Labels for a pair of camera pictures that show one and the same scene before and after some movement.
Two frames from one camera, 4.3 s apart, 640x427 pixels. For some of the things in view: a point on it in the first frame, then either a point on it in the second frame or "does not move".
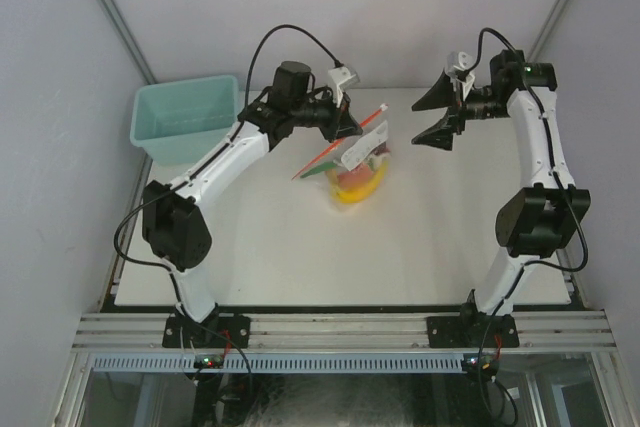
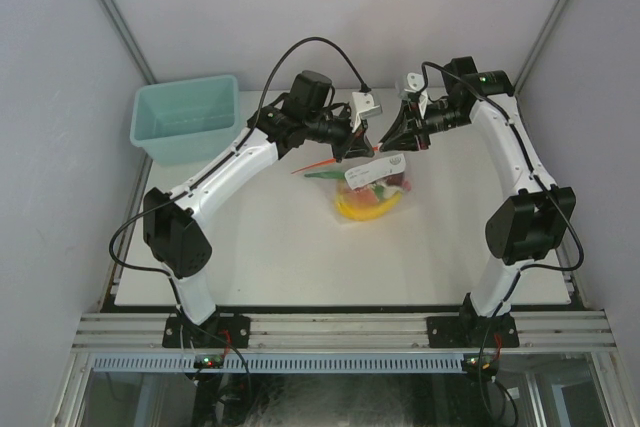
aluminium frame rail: x=113 y=332 does not move
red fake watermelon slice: x=357 y=177 -> x=365 y=195
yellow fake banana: x=359 y=194 -> x=365 y=213
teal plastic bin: x=177 y=121 does not move
